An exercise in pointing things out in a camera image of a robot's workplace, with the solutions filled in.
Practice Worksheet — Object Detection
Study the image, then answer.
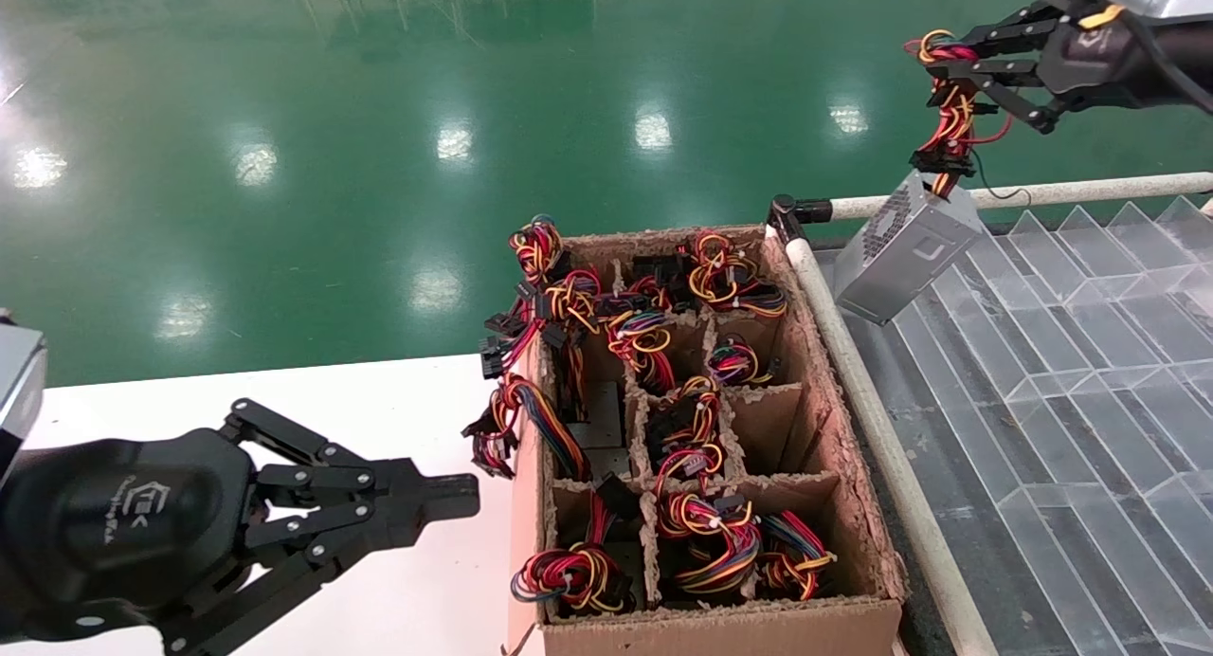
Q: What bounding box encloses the white padded rack tube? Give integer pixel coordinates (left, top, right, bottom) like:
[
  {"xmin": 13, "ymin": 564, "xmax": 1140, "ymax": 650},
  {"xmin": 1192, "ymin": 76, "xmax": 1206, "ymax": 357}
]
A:
[
  {"xmin": 768, "ymin": 201, "xmax": 1001, "ymax": 656},
  {"xmin": 769, "ymin": 171, "xmax": 1213, "ymax": 225}
]

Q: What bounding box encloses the brown cardboard divider box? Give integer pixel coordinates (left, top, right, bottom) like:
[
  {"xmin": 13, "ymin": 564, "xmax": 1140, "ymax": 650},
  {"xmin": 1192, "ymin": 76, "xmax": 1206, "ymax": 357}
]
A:
[{"xmin": 507, "ymin": 225, "xmax": 906, "ymax": 656}]

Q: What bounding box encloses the silver power supply with wires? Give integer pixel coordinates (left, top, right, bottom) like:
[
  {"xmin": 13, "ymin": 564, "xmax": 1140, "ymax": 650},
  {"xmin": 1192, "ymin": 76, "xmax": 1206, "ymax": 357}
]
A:
[{"xmin": 834, "ymin": 28, "xmax": 1017, "ymax": 327}]

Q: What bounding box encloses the clear acrylic divider tray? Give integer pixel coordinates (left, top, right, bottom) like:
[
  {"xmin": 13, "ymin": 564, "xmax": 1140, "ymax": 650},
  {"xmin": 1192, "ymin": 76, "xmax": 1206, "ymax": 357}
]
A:
[{"xmin": 815, "ymin": 196, "xmax": 1213, "ymax": 656}]

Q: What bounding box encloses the multicoloured wire harness bundle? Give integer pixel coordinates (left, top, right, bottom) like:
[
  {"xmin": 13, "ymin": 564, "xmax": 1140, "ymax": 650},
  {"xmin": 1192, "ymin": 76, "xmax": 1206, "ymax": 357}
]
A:
[
  {"xmin": 606, "ymin": 305, "xmax": 679, "ymax": 393},
  {"xmin": 481, "ymin": 267, "xmax": 607, "ymax": 380},
  {"xmin": 682, "ymin": 231, "xmax": 789, "ymax": 319},
  {"xmin": 462, "ymin": 372, "xmax": 626, "ymax": 483},
  {"xmin": 654, "ymin": 490, "xmax": 765, "ymax": 600},
  {"xmin": 621, "ymin": 250, "xmax": 697, "ymax": 308},
  {"xmin": 706, "ymin": 338, "xmax": 774, "ymax": 388},
  {"xmin": 510, "ymin": 474, "xmax": 638, "ymax": 615},
  {"xmin": 649, "ymin": 376, "xmax": 728, "ymax": 493},
  {"xmin": 758, "ymin": 509, "xmax": 838, "ymax": 601},
  {"xmin": 507, "ymin": 215, "xmax": 570, "ymax": 287}
]

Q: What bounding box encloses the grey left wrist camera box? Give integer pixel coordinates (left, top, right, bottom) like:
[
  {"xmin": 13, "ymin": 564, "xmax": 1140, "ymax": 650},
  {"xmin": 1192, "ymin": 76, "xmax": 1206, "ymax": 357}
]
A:
[{"xmin": 0, "ymin": 322, "xmax": 46, "ymax": 486}]

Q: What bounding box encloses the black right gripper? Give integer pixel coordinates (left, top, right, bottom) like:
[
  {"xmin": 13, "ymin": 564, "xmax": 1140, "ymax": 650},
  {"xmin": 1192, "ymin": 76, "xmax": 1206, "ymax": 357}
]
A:
[{"xmin": 933, "ymin": 2, "xmax": 1167, "ymax": 136}]

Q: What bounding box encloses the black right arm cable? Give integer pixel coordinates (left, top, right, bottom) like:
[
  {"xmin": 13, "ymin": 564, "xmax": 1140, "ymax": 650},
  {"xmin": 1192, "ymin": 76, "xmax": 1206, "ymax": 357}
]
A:
[{"xmin": 1128, "ymin": 11, "xmax": 1213, "ymax": 117}]

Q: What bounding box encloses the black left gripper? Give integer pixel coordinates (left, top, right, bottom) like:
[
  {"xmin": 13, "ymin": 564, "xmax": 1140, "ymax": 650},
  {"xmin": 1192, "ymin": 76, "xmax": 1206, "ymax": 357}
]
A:
[{"xmin": 0, "ymin": 398, "xmax": 480, "ymax": 656}]

